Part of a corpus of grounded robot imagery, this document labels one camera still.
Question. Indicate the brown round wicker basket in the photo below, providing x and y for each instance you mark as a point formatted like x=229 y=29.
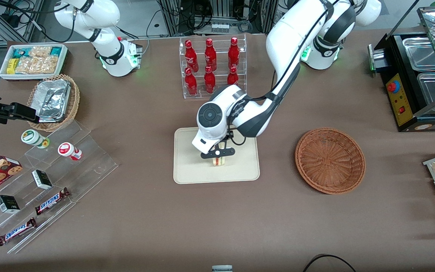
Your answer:
x=330 y=160

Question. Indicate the sandwich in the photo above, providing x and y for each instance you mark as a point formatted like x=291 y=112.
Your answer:
x=219 y=161

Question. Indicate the white plastic snack bin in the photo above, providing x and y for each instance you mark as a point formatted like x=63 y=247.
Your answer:
x=28 y=78

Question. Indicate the clear rice cracker packet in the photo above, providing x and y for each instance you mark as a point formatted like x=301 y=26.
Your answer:
x=40 y=51
x=36 y=66

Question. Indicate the clear acrylic stepped shelf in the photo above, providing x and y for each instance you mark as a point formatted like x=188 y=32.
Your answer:
x=89 y=170

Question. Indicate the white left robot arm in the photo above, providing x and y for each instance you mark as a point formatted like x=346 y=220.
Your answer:
x=289 y=34

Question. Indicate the white power strip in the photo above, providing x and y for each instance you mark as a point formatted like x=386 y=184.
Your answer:
x=220 y=27

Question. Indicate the clear acrylic bottle rack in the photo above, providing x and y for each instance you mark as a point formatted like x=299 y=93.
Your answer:
x=220 y=64

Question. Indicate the teal snack packet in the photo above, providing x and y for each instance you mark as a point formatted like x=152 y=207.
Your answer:
x=20 y=51
x=56 y=50

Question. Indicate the red cola bottle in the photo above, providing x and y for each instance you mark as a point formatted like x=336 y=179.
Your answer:
x=209 y=81
x=233 y=53
x=233 y=77
x=210 y=54
x=191 y=56
x=191 y=83

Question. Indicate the green sunflower yogurt cup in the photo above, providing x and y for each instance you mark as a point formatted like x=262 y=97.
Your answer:
x=32 y=138

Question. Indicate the Snickers chocolate bar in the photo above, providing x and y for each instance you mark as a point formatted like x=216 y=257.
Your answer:
x=16 y=231
x=51 y=201

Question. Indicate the yellow box with red button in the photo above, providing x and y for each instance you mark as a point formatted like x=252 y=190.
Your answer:
x=397 y=100

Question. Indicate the yellow snack packet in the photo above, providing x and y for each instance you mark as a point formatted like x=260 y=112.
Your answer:
x=11 y=66

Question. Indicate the silver foil food tray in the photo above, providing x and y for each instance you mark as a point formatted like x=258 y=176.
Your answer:
x=53 y=100

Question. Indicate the red strawberry yogurt cup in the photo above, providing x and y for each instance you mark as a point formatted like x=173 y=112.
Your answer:
x=66 y=149

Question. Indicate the small black carton box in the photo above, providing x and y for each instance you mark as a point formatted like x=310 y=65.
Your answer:
x=42 y=179
x=8 y=204

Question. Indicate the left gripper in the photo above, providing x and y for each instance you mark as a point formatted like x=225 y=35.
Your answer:
x=227 y=137

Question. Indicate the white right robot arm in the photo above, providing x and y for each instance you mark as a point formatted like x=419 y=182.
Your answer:
x=108 y=15

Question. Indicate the light tan wicker basket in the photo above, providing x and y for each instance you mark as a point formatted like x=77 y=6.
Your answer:
x=74 y=98

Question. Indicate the grey metal bracket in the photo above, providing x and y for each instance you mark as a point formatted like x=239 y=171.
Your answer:
x=222 y=268

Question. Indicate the cream plastic tray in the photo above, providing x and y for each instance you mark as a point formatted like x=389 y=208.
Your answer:
x=240 y=170

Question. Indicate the aluminium frame rack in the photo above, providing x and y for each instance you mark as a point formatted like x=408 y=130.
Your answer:
x=172 y=17

